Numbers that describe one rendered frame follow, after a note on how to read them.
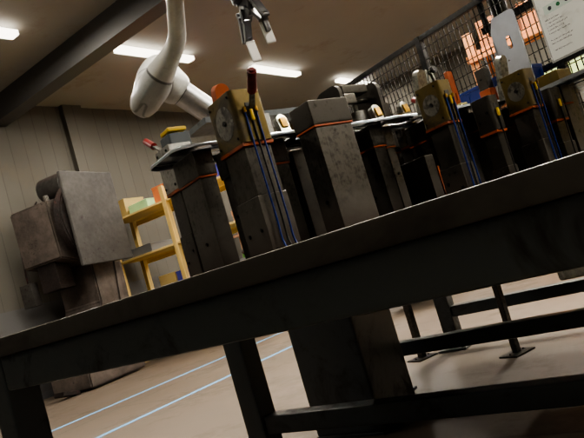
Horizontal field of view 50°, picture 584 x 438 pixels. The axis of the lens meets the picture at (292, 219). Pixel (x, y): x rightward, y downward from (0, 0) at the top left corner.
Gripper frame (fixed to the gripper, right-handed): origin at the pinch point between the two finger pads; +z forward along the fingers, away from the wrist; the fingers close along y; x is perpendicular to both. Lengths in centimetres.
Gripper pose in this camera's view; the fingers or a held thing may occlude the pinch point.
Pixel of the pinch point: (263, 49)
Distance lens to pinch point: 202.5
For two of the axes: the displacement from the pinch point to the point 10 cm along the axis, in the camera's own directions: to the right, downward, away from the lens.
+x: 8.5, -3.3, 4.1
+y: 3.7, -1.8, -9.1
